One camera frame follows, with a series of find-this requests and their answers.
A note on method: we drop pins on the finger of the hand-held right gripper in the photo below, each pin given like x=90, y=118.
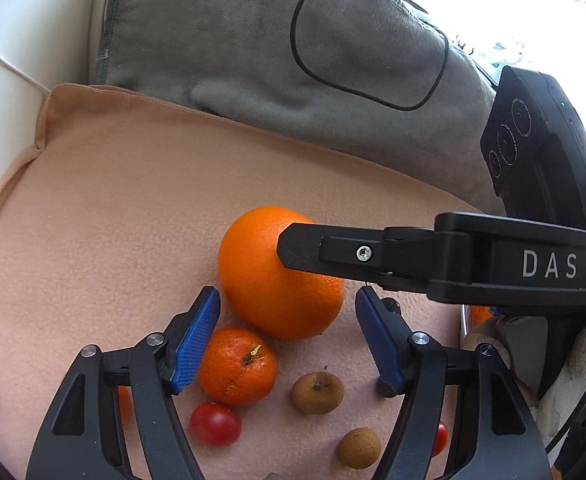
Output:
x=323, y=250

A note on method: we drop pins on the small orange citrus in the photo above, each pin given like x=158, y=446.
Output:
x=480, y=315

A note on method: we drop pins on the peach fleece blanket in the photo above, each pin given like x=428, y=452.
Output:
x=98, y=210

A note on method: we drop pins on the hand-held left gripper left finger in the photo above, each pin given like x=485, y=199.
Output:
x=195, y=340

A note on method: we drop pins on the brown longan with stem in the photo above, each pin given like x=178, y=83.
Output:
x=318, y=392

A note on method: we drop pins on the grey plush cushion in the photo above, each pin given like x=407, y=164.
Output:
x=223, y=35

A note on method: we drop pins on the large orange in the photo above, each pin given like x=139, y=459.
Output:
x=253, y=270

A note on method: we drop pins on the white sofa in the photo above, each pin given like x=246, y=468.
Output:
x=33, y=20

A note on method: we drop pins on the red cherry tomato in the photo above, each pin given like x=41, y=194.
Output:
x=215, y=424
x=442, y=438

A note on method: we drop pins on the white bowl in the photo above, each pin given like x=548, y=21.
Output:
x=464, y=327

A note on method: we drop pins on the round brown longan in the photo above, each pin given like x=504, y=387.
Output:
x=359, y=448

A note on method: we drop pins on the mandarin with green stem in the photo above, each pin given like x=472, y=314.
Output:
x=233, y=370

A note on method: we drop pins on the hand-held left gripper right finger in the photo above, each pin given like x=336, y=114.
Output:
x=375, y=340

